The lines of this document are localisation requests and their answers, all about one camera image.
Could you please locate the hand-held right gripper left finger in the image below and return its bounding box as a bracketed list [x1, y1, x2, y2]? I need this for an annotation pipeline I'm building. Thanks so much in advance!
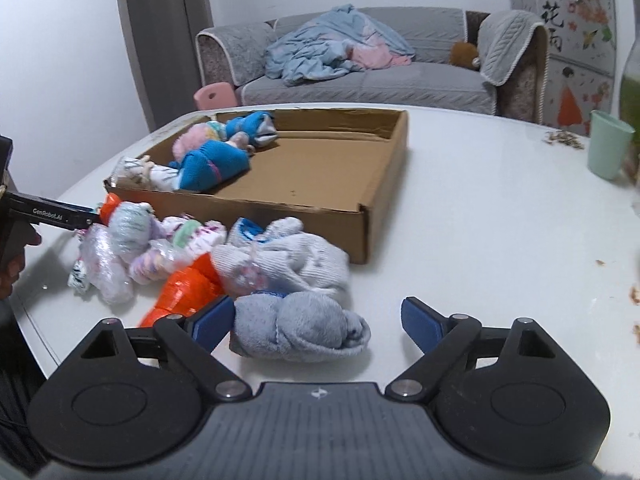
[82, 295, 251, 402]

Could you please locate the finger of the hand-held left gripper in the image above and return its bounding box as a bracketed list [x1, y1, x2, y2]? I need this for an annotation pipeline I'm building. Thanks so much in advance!
[65, 204, 103, 232]

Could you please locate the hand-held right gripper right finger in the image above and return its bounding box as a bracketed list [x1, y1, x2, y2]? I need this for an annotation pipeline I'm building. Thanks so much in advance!
[385, 296, 553, 402]

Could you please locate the small orange sock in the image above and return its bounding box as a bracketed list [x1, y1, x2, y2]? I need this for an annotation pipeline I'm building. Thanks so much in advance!
[97, 195, 122, 226]

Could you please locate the pale fuzzy sock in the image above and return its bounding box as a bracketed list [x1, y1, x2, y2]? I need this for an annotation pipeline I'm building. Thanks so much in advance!
[107, 202, 162, 257]

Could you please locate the white fuzzy sock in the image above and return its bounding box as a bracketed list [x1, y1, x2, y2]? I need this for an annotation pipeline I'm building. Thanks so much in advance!
[70, 225, 136, 306]

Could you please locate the white striped sock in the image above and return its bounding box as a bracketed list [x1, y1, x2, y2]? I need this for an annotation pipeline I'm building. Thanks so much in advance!
[117, 155, 176, 192]

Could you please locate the grey blue fuzzy sock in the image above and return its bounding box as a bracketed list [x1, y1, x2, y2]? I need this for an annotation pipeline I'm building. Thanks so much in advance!
[229, 291, 372, 362]

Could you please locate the white purple green sock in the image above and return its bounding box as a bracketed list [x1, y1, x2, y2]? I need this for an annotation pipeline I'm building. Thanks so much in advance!
[160, 215, 229, 262]

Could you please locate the grey sock with blue stripes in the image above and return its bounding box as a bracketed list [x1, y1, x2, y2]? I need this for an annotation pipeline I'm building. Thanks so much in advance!
[211, 217, 351, 302]

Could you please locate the pink fuzzy sock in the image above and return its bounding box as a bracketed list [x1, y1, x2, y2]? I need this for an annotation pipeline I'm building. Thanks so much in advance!
[172, 122, 227, 161]

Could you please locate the blue knotted sock bundle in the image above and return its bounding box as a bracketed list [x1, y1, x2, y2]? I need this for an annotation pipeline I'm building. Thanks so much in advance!
[169, 140, 251, 193]

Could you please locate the cardboard box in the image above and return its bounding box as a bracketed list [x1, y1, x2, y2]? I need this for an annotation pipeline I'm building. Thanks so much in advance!
[103, 108, 408, 265]

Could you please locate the blue and white sock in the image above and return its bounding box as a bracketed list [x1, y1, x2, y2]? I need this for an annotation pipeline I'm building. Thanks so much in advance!
[222, 110, 279, 150]

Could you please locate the person's left hand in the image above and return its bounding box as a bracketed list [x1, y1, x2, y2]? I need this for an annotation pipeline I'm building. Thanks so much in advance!
[0, 231, 43, 301]

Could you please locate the pink plastic stool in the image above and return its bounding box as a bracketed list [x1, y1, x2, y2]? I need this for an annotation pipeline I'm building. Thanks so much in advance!
[194, 81, 237, 110]

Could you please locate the grey door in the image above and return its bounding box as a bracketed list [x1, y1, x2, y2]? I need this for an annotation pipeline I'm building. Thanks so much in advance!
[112, 0, 211, 133]

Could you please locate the grey quilted armrest cover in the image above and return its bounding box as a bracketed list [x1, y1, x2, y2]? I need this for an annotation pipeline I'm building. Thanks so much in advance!
[196, 22, 276, 86]
[477, 10, 546, 86]

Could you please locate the pile of seed shells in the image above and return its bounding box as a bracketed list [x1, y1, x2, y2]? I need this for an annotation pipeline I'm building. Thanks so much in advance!
[544, 129, 585, 150]

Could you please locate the grey sofa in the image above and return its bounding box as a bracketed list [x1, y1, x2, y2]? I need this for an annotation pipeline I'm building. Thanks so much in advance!
[196, 7, 551, 126]

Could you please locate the pale green cup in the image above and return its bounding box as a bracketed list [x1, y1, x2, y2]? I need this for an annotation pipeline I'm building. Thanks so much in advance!
[587, 110, 636, 181]

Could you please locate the brown plush toy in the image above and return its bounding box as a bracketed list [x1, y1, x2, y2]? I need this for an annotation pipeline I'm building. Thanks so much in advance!
[450, 41, 482, 70]

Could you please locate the pink cloth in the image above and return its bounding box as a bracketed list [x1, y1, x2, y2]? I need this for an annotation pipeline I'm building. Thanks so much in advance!
[350, 42, 413, 70]

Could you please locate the light blue blanket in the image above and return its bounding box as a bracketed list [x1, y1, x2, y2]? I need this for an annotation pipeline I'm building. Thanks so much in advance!
[264, 4, 416, 86]

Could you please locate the green glass fish tank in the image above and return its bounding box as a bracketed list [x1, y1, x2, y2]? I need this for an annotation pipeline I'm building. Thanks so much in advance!
[619, 50, 640, 176]

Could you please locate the fridge with flower stickers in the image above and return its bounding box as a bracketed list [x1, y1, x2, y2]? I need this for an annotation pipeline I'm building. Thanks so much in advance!
[507, 0, 621, 136]

